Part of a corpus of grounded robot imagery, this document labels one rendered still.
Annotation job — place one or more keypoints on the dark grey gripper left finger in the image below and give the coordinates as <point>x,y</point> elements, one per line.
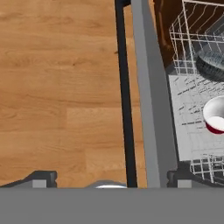
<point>43,178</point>

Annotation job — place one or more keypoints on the dishwasher with dark brown interior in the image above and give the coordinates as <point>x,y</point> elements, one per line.
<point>162,26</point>

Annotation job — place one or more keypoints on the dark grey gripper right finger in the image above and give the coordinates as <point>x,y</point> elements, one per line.
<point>178,178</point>

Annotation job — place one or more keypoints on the grey rounded object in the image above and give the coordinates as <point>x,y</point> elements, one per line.
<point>106,184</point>

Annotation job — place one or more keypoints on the dark grey bowl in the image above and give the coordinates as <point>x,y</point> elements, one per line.
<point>210,65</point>

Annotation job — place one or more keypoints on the red cup with white inside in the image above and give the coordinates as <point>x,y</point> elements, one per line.
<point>215,112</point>

